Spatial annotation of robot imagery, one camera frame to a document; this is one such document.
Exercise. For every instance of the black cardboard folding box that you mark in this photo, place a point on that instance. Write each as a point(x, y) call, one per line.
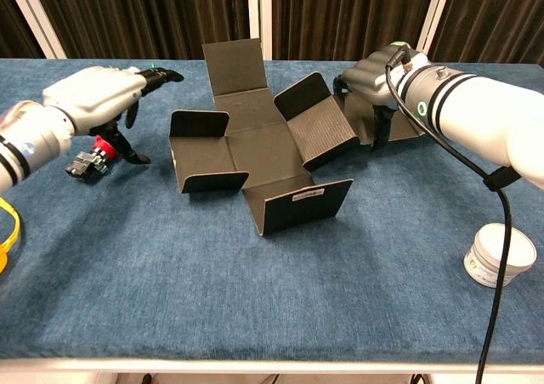
point(263, 146)

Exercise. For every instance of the red emergency push button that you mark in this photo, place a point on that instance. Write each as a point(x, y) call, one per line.
point(85, 167)

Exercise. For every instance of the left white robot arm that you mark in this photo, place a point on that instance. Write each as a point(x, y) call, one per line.
point(30, 146)

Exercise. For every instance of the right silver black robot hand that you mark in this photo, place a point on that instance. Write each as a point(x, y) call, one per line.
point(374, 78)

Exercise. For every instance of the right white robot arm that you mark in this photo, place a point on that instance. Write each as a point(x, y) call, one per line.
point(476, 112)

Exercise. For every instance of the blue felt table cover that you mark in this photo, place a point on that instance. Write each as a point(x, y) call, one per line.
point(272, 295)

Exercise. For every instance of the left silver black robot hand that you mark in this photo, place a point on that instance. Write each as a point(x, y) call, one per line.
point(93, 99)

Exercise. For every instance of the white plastic jar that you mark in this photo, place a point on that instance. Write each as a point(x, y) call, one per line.
point(480, 256)

